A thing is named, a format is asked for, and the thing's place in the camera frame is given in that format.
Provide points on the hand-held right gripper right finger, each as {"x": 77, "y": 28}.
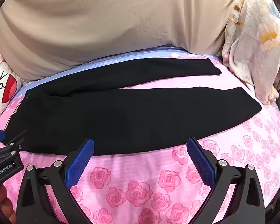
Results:
{"x": 200, "y": 163}

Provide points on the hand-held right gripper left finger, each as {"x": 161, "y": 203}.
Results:
{"x": 80, "y": 165}

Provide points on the black pants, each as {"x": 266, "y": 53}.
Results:
{"x": 130, "y": 121}

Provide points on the person's left hand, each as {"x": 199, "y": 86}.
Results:
{"x": 7, "y": 203}

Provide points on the pink rose print bedsheet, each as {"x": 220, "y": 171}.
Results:
{"x": 154, "y": 179}

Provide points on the white cartoon face pillow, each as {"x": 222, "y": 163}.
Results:
{"x": 0, "y": 84}

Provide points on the pale floral fleece blanket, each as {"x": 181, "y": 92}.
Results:
{"x": 252, "y": 51}

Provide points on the beige padded headboard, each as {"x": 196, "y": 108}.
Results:
{"x": 107, "y": 23}

